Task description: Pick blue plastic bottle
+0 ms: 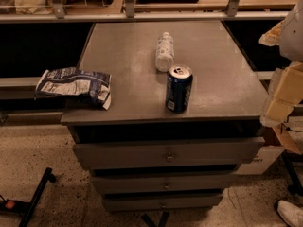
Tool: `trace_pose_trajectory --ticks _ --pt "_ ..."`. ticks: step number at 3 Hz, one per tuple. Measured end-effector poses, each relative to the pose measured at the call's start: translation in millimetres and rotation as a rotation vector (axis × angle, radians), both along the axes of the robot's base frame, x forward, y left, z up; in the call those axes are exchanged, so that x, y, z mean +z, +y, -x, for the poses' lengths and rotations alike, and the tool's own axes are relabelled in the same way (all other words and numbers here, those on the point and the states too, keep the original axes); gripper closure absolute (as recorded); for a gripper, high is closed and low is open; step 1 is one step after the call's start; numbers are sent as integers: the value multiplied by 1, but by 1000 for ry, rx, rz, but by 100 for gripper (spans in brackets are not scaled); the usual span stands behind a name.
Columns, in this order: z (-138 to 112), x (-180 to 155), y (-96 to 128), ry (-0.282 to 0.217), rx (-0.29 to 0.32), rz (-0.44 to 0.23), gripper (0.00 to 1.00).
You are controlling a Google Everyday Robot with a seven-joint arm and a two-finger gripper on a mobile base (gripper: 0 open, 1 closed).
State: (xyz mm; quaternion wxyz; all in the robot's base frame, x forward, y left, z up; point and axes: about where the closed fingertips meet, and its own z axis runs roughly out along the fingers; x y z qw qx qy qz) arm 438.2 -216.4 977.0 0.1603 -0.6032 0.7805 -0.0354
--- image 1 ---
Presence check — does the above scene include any top grey drawer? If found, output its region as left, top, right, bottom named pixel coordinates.
left=74, top=137, right=265, bottom=169

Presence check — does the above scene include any metal shelf rail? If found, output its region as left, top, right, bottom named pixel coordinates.
left=0, top=11, right=288, bottom=24

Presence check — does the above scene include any black metal stand leg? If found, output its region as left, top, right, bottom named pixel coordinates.
left=0, top=167, right=56, bottom=227

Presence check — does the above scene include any grey drawer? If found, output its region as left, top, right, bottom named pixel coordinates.
left=92, top=172, right=237, bottom=195
left=74, top=137, right=265, bottom=169
left=102, top=194, right=223, bottom=212

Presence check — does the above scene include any clear plastic water bottle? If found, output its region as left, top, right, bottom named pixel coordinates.
left=155, top=32, right=174, bottom=72

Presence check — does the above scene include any grey drawer cabinet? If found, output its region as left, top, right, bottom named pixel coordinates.
left=62, top=21, right=266, bottom=200

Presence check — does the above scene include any black stand right leg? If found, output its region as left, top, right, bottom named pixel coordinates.
left=281, top=150, right=303, bottom=196

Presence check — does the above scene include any blue soda can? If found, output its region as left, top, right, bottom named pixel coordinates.
left=166, top=65, right=193, bottom=113

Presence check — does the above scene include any middle grey drawer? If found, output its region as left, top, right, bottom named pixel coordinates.
left=92, top=172, right=237, bottom=195

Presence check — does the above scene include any blue white chip bag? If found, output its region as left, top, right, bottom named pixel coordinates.
left=35, top=67, right=112, bottom=110

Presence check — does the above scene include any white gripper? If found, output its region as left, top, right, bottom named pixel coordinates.
left=258, top=0, right=303, bottom=127

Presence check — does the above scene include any white box under table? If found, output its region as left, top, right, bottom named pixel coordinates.
left=237, top=146, right=284, bottom=175

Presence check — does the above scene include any bottom grey drawer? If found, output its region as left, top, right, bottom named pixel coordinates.
left=102, top=194, right=223, bottom=212

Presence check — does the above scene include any white shoe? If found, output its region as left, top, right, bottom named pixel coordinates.
left=277, top=200, right=303, bottom=227

